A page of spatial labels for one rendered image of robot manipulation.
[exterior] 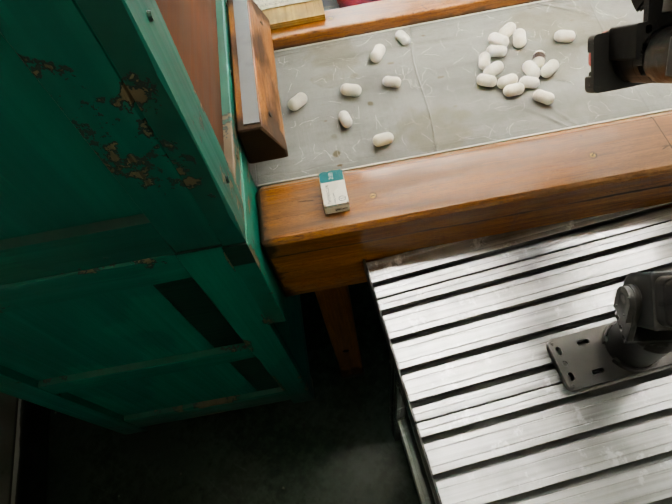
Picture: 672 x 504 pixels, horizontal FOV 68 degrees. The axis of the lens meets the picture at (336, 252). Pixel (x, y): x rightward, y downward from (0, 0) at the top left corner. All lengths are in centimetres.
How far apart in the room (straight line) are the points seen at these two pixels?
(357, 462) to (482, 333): 71
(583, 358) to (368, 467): 75
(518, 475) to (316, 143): 54
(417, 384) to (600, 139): 43
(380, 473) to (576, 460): 71
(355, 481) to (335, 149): 85
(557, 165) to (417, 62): 31
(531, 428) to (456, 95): 51
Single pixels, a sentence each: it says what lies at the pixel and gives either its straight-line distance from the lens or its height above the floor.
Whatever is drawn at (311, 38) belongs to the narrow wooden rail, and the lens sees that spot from 97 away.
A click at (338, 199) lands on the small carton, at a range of 68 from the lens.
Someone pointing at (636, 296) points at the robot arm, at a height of 81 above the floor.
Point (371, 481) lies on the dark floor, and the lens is 134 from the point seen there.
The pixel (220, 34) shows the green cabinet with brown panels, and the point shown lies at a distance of 82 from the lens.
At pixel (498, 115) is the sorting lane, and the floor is 74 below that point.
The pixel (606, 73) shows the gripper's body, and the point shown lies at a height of 91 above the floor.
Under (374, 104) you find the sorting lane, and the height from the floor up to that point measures 74.
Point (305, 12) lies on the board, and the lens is 99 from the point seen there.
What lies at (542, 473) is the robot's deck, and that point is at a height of 67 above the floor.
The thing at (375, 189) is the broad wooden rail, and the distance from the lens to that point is 71.
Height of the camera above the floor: 134
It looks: 61 degrees down
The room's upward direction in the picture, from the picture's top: 11 degrees counter-clockwise
